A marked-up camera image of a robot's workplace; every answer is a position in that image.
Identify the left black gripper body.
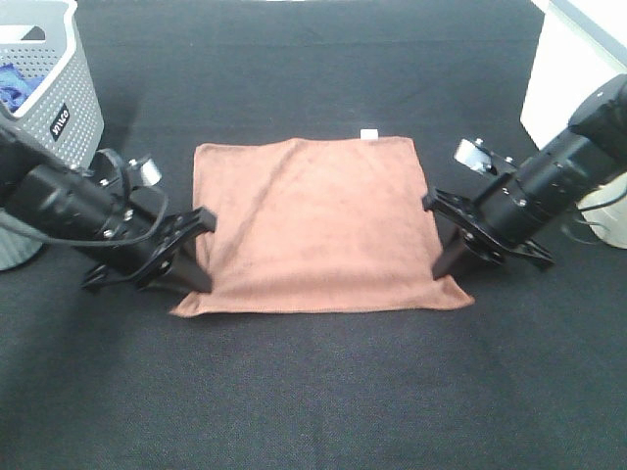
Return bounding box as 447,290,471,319
80,149,201,292

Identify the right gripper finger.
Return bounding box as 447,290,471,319
422,189,439,212
431,229,478,280

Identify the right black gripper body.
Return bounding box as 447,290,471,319
434,152,555,270

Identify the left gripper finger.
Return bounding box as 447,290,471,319
194,207,217,234
166,242,213,294

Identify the brown microfiber towel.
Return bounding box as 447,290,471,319
174,136,473,317

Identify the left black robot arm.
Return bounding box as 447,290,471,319
1,119,217,294

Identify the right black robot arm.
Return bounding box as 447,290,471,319
422,74,626,279

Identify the black table cloth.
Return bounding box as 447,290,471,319
1,1,626,469

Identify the grey perforated laundry basket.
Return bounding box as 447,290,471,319
0,0,106,272

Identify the white plastic bin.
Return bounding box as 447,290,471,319
519,0,627,251

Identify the blue cloth in basket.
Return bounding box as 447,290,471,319
1,64,41,113

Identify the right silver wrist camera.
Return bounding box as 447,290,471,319
454,139,492,173

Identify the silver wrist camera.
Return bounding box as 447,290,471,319
454,139,492,173
128,155,162,189

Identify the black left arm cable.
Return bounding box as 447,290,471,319
0,117,170,249

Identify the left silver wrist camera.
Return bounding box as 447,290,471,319
128,155,162,189

